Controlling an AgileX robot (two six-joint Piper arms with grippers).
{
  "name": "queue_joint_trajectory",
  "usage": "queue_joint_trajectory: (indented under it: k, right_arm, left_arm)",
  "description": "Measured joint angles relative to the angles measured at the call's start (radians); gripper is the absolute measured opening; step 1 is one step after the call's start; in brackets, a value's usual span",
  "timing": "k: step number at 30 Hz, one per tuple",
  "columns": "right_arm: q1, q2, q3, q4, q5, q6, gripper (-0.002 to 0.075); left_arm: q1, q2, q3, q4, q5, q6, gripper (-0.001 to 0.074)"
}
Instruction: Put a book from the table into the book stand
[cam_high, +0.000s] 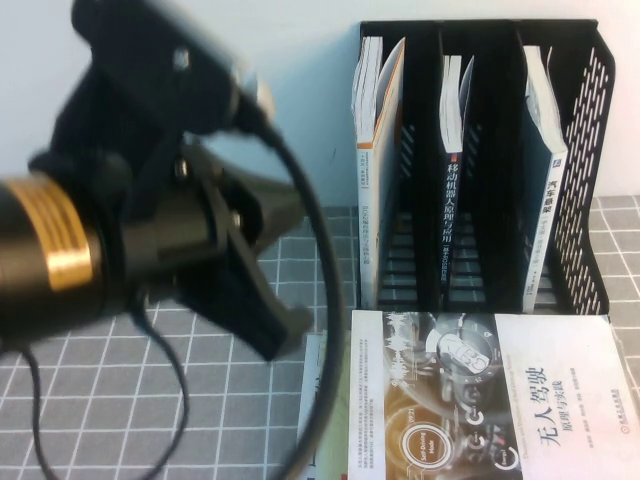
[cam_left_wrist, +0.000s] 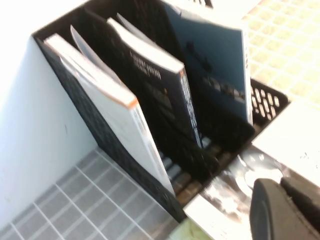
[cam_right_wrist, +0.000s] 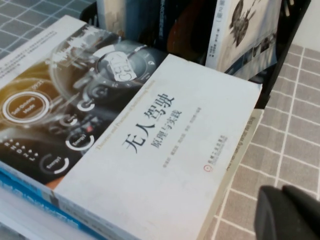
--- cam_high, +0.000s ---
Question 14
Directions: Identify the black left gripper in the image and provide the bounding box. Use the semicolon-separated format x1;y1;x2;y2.
169;144;314;362

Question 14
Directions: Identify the white car suspension book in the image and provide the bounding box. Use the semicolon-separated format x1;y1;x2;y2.
519;44;570;314

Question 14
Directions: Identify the orange and white book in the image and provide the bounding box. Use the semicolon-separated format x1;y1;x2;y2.
351;35;406;309

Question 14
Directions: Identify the black mesh book stand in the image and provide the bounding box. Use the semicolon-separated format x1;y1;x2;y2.
357;18;617;317

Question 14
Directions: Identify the pale cover book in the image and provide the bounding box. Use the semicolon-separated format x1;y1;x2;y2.
297;333;354;480

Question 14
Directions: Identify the black mobile robot book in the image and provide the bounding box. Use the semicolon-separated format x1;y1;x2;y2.
437;53;476;301

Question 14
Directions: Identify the autonomous driving book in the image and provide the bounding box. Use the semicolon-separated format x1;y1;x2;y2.
347;308;632;480

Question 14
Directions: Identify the grey checkered tablecloth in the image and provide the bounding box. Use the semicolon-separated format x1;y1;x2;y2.
0;194;640;480

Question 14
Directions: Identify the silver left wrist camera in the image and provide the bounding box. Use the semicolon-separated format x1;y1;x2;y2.
229;64;278;121

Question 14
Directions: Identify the thick black cable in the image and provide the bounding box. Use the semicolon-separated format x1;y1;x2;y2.
234;107;346;480

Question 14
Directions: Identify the thin black cable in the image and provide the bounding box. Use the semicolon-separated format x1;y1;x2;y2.
22;294;194;480

